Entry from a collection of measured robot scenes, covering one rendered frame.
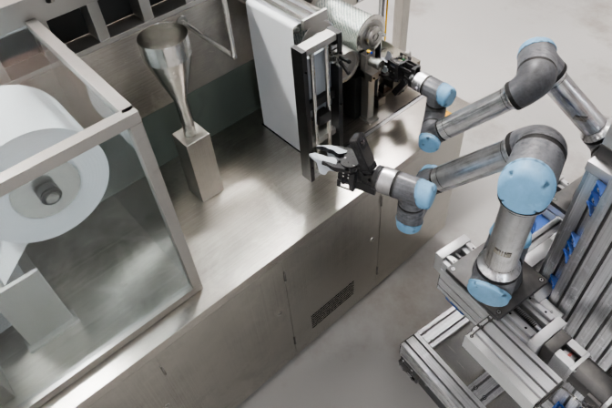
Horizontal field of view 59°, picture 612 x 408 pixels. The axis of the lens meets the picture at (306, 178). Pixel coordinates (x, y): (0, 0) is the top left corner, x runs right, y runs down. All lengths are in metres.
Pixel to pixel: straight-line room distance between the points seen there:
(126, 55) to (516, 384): 1.53
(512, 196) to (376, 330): 1.47
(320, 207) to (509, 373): 0.77
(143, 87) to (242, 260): 0.66
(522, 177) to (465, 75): 2.80
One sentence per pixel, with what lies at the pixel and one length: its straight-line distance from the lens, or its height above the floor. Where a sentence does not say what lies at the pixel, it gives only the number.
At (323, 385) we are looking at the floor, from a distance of 2.49.
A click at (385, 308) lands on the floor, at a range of 2.66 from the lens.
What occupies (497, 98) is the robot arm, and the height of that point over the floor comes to 1.22.
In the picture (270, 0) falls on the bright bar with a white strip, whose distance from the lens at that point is 1.81.
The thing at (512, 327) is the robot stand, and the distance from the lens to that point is 1.82.
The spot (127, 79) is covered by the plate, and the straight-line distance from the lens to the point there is 1.84.
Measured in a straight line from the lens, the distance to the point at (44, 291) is 1.40.
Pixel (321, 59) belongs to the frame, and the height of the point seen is 1.35.
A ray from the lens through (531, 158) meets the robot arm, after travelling 1.26.
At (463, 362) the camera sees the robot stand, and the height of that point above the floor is 0.21.
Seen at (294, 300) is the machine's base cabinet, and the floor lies 0.52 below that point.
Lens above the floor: 2.30
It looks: 47 degrees down
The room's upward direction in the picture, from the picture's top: 5 degrees counter-clockwise
